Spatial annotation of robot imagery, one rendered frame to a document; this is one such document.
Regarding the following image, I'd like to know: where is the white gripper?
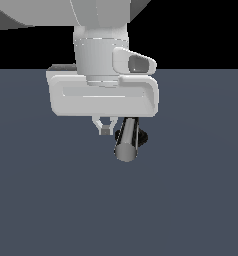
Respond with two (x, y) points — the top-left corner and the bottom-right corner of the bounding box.
(45, 63), (160, 136)

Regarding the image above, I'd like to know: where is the black faucet base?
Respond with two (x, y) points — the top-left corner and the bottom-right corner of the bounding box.
(114, 127), (149, 146)

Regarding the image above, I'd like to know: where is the grey cylindrical faucet handle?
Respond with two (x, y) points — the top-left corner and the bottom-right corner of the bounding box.
(113, 116), (141, 164)

